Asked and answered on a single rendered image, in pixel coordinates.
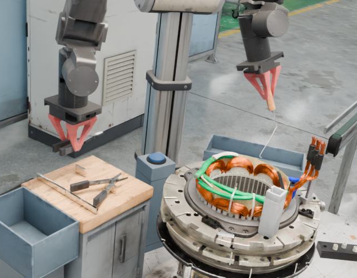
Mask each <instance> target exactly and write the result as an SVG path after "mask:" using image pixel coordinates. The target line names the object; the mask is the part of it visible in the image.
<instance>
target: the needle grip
mask: <svg viewBox="0 0 357 278"><path fill-rule="evenodd" d="M266 102H267V106H268V110H269V111H273V110H275V109H276V108H275V104H274V100H273V96H272V92H271V88H270V86H269V99H268V100H266Z"/></svg>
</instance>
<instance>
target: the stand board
mask: <svg viewBox="0 0 357 278"><path fill-rule="evenodd" d="M76 164H78V165H80V166H81V167H83V168H85V169H86V177H83V176H81V175H79V174H78V173H76V172H75V165H76ZM120 173H121V175H120V176H119V177H118V178H119V179H121V178H125V177H128V179H125V180H123V181H119V182H117V183H116V184H115V185H116V193H115V194H113V193H111V192H109V193H108V194H107V198H105V199H104V200H103V201H102V202H101V203H99V204H98V205H97V206H96V207H97V208H98V214H97V215H95V214H93V213H92V212H90V211H89V210H87V209H85V208H84V207H82V206H80V205H79V204H77V203H76V202H74V201H72V200H71V199H69V198H67V197H66V196H64V195H62V194H61V193H59V192H58V191H56V190H55V189H53V188H51V187H49V186H48V185H46V184H45V183H43V182H41V181H39V180H38V179H37V178H35V179H32V180H29V181H27V182H25V183H22V184H21V187H23V186H24V187H26V188H28V189H29V190H31V191H32V192H34V193H35V194H37V195H39V196H40V197H42V198H43V199H45V200H46V201H48V202H50V203H51V204H53V205H54V206H56V207H58V208H59V209H60V210H62V211H64V212H65V213H67V214H68V215H70V216H72V217H73V218H75V219H76V220H78V221H79V232H81V233H82V234H84V233H86V232H88V231H90V230H91V229H93V228H95V227H97V226H99V225H101V224H103V223H104V222H106V221H108V220H110V219H112V218H114V217H116V216H117V215H119V214H121V213H123V212H125V211H127V210H129V209H131V208H132V207H134V206H136V205H138V204H140V203H141V202H143V201H145V200H147V199H149V198H151V197H152V196H153V189H154V188H153V187H152V186H150V185H148V184H146V183H144V182H142V181H140V180H139V179H137V178H135V177H133V176H131V175H129V174H127V173H125V172H123V171H122V170H120V169H118V168H116V167H114V166H112V165H110V164H108V163H106V162H104V161H103V160H101V159H99V158H97V157H95V156H90V157H87V158H84V159H82V160H80V161H77V162H75V163H72V164H70V165H67V166H65V167H62V168H60V169H57V170H54V171H52V172H50V173H47V174H45V175H44V176H45V177H47V178H49V179H50V180H52V181H54V182H55V183H57V184H58V185H60V186H62V187H64V188H65V189H67V190H69V191H70V184H73V183H77V182H80V181H85V180H89V181H94V180H102V179H110V178H113V177H114V176H116V175H117V174H120ZM104 186H105V184H100V185H92V186H89V188H87V189H83V190H79V191H75V192H72V193H74V194H75V195H77V196H79V197H80V198H82V199H83V200H85V201H87V202H88V203H90V204H92V205H93V198H94V197H95V196H97V195H98V194H99V193H101V192H102V191H103V190H105V189H104Z"/></svg>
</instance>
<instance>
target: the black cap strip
mask: <svg viewBox="0 0 357 278"><path fill-rule="evenodd" d="M334 244H337V245H338V248H337V250H334V249H333V246H334ZM354 246H357V245H355V244H347V246H346V248H345V249H344V248H342V243H333V242H323V241H318V242H317V245H316V248H317V251H318V253H319V256H320V258H326V259H337V260H347V261H357V252H353V248H354Z"/></svg>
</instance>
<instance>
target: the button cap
mask: <svg viewBox="0 0 357 278"><path fill-rule="evenodd" d="M149 160H150V161H152V162H163V161H164V160H165V156H164V155H163V154H161V153H151V154H150V155H149Z"/></svg>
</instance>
